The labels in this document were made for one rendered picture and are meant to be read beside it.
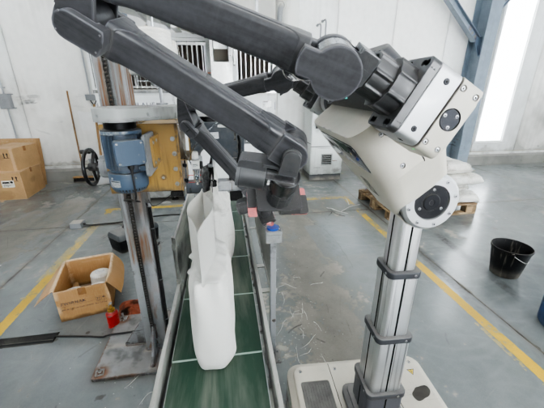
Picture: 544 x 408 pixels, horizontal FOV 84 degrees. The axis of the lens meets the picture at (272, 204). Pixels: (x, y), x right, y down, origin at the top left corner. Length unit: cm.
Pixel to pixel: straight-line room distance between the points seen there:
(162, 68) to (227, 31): 12
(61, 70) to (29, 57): 43
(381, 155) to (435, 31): 599
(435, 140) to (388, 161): 17
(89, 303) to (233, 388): 142
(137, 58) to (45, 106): 557
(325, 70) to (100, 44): 32
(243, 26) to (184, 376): 129
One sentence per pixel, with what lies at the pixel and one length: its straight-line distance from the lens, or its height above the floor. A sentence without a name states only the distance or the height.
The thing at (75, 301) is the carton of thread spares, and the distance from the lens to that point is 252.
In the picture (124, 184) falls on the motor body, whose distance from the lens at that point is 133.
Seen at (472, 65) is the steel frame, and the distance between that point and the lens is 696.
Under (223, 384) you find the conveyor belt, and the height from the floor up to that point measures 38.
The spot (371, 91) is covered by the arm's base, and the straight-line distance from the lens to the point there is 52.
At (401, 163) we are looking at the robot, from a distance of 72.
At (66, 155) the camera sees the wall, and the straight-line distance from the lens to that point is 614.
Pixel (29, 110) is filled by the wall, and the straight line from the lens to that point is 623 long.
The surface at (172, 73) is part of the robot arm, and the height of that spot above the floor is 151.
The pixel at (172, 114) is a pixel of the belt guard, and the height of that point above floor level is 138.
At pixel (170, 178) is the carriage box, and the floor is 109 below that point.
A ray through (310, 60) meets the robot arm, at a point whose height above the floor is 152.
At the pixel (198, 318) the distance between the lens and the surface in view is 124.
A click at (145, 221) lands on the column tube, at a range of 166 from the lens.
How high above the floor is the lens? 148
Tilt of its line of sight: 21 degrees down
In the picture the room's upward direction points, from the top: straight up
